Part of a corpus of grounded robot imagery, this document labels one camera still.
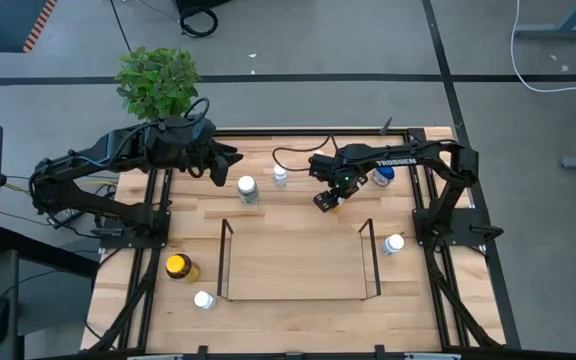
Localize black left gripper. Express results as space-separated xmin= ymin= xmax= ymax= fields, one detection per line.
xmin=167 ymin=117 xmax=244 ymax=188

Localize dark mat orange striped edges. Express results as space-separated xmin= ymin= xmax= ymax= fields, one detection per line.
xmin=0 ymin=0 xmax=59 ymax=55

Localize black box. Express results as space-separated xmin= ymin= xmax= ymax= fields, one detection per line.
xmin=174 ymin=0 xmax=234 ymax=11

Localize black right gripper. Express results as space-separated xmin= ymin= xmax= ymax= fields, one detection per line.
xmin=309 ymin=152 xmax=369 ymax=214

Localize grey metal desk base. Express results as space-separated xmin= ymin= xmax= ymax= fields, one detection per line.
xmin=513 ymin=0 xmax=576 ymax=40

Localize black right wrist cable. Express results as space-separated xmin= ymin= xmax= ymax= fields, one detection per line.
xmin=271 ymin=132 xmax=342 ymax=173

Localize black power adapter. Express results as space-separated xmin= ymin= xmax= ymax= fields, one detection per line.
xmin=46 ymin=207 xmax=87 ymax=230

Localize large white-cap clear bottle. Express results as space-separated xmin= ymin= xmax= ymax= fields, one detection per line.
xmin=236 ymin=174 xmax=261 ymax=207

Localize white floor cable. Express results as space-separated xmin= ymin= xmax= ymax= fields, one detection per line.
xmin=510 ymin=0 xmax=576 ymax=94

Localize yellow-cap amber bottle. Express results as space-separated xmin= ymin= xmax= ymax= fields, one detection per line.
xmin=165 ymin=253 xmax=202 ymax=285

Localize green potted plant black pot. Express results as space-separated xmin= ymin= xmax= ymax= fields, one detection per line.
xmin=115 ymin=46 xmax=203 ymax=121

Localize coiled black cable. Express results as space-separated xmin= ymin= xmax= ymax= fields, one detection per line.
xmin=178 ymin=5 xmax=219 ymax=39

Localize black floor cable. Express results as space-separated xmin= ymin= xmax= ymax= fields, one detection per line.
xmin=109 ymin=0 xmax=133 ymax=53

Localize blue-cap white bottle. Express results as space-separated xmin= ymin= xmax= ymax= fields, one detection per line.
xmin=371 ymin=165 xmax=396 ymax=187

